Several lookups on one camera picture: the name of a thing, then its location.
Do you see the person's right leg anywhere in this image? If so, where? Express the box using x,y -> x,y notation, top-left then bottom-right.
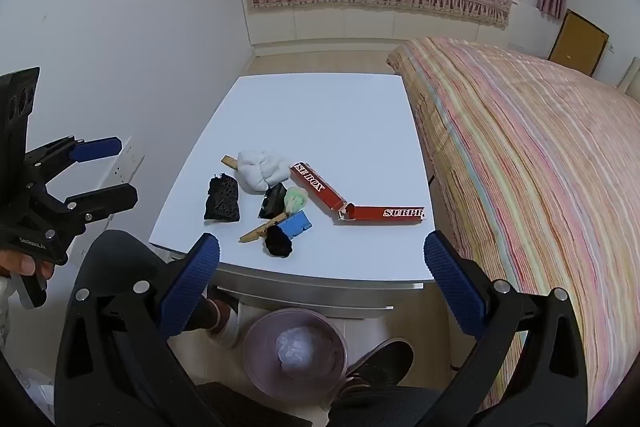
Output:
327,338 -> 441,427

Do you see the white window seat cabinet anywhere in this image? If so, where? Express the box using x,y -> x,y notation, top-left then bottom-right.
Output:
245,2 -> 511,58

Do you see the blue plastic piece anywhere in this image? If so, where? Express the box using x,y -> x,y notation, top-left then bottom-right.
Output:
276,212 -> 313,239

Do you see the green fuzzy ball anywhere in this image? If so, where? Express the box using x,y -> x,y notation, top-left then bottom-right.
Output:
283,187 -> 310,214

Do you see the red carton box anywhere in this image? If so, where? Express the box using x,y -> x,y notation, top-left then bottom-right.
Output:
290,160 -> 426,224

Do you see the brown wooden board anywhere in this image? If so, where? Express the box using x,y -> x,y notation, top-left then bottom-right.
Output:
547,9 -> 610,76

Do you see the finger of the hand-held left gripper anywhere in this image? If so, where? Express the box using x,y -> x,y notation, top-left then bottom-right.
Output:
22,134 -> 123,186
37,183 -> 139,234

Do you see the black plastic tray piece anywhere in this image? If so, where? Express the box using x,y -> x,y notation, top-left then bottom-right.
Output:
258,183 -> 288,220

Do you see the white crumpled plastic bag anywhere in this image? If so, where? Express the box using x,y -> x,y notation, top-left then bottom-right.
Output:
275,329 -> 328,378

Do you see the striped bed blanket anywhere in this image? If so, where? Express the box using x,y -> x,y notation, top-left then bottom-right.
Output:
387,36 -> 640,413

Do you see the black pompom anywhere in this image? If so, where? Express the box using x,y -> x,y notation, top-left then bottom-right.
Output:
263,225 -> 294,259

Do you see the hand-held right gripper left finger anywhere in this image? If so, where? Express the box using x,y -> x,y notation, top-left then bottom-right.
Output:
54,233 -> 220,427

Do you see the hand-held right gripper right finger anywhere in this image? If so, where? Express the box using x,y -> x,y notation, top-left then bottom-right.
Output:
424,231 -> 586,427

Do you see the purple waste bin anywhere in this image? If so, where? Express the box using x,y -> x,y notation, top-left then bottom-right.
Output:
242,307 -> 349,400

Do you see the black mesh pouch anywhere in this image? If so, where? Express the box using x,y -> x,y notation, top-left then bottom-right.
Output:
203,173 -> 241,223

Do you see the beige bed headboard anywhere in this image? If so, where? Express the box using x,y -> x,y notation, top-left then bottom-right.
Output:
617,57 -> 640,100

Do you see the white tissue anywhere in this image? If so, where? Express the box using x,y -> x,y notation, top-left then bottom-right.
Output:
236,149 -> 292,194

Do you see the person's left hand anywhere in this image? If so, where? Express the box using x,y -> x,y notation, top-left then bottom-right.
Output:
0,251 -> 54,280

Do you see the long wooden stick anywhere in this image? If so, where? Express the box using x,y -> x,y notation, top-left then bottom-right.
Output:
239,211 -> 288,244

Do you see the white wall socket panel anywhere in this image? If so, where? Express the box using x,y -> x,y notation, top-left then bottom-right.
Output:
97,136 -> 146,208

